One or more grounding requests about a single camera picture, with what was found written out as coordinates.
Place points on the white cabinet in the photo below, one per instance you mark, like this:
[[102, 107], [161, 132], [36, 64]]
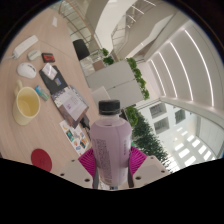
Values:
[[113, 80]]

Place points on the pale yellow mug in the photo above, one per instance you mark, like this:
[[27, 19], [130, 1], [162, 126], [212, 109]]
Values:
[[26, 108]]

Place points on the colourful sticker sheet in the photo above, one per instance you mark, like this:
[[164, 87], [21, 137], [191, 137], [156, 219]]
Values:
[[75, 138]]

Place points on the ceiling light strips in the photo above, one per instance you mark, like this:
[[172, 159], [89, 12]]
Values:
[[173, 66]]

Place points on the flat round red coaster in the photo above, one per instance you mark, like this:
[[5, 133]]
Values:
[[41, 160]]

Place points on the green plants atop cabinet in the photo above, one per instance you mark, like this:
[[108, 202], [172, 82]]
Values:
[[140, 78]]

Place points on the black power adapter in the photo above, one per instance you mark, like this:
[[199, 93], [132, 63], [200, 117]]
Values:
[[86, 122]]

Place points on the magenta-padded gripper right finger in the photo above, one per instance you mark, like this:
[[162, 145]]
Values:
[[150, 168]]

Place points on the white chair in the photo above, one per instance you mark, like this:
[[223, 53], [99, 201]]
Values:
[[99, 95]]

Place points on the row of green hedge plants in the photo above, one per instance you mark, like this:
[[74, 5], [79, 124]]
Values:
[[146, 140]]

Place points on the purple drink bottle black cap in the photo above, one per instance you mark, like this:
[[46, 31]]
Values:
[[111, 146]]

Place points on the red and black case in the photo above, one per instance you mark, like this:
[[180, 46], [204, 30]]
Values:
[[48, 57]]

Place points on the black chair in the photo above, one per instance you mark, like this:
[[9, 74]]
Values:
[[81, 49]]

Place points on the small potted green plants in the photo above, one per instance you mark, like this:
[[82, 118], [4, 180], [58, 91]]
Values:
[[107, 57]]

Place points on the white card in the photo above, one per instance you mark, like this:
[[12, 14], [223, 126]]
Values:
[[49, 71]]

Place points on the white computer mouse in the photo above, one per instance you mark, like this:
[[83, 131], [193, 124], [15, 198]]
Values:
[[26, 70]]

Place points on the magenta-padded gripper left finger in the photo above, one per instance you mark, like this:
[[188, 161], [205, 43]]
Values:
[[75, 171]]

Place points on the small grey-white device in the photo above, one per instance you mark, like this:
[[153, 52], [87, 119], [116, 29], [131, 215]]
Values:
[[34, 55]]

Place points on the small green box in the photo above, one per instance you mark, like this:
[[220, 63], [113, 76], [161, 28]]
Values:
[[42, 93]]

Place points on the small white paper note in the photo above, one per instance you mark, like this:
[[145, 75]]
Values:
[[54, 22]]

